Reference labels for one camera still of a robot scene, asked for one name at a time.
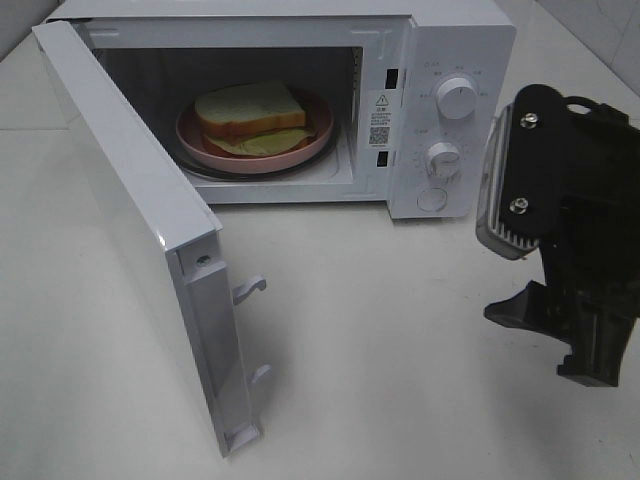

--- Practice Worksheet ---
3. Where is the pink round plate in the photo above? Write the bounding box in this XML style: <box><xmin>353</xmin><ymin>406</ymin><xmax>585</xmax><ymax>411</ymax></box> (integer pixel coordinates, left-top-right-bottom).
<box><xmin>175</xmin><ymin>89</ymin><xmax>335</xmax><ymax>158</ymax></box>

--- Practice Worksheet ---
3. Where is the round white door button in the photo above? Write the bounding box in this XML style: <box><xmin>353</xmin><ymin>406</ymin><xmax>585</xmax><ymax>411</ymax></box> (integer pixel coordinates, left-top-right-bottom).
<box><xmin>416</xmin><ymin>187</ymin><xmax>448</xmax><ymax>212</ymax></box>

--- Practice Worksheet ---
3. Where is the lower white timer knob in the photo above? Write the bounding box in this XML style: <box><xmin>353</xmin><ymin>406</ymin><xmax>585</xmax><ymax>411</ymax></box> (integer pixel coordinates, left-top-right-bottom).
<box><xmin>425</xmin><ymin>142</ymin><xmax>461</xmax><ymax>178</ymax></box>

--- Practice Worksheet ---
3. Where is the upper white power knob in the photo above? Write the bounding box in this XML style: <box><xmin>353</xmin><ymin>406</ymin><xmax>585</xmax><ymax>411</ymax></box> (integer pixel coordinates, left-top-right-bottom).
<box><xmin>435</xmin><ymin>75</ymin><xmax>478</xmax><ymax>120</ymax></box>

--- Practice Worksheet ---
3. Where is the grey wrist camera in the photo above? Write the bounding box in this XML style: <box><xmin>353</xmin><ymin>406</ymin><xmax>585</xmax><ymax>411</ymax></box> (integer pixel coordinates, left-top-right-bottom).
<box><xmin>475</xmin><ymin>84</ymin><xmax>576</xmax><ymax>261</ymax></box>

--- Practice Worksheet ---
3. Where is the white warning label sticker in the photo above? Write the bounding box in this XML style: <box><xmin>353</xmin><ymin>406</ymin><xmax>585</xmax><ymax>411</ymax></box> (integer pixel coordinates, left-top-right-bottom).
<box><xmin>366</xmin><ymin>89</ymin><xmax>398</xmax><ymax>149</ymax></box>

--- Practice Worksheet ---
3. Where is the white bread sandwich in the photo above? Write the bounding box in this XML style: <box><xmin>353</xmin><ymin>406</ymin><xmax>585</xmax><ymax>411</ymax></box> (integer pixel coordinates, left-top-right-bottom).
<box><xmin>194</xmin><ymin>82</ymin><xmax>306</xmax><ymax>139</ymax></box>

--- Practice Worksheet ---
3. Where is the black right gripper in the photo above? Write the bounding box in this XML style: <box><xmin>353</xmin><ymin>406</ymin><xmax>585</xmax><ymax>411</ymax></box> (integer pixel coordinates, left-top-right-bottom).
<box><xmin>484</xmin><ymin>97</ymin><xmax>639</xmax><ymax>387</ymax></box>

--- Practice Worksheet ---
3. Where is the white microwave oven body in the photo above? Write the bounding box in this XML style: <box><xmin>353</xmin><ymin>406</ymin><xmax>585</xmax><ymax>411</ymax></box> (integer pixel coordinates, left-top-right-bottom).
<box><xmin>40</xmin><ymin>1</ymin><xmax>516</xmax><ymax>219</ymax></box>

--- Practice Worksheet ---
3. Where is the white microwave door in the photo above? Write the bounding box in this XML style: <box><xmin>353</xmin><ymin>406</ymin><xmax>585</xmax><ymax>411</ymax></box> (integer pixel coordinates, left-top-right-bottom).
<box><xmin>33</xmin><ymin>21</ymin><xmax>270</xmax><ymax>455</ymax></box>

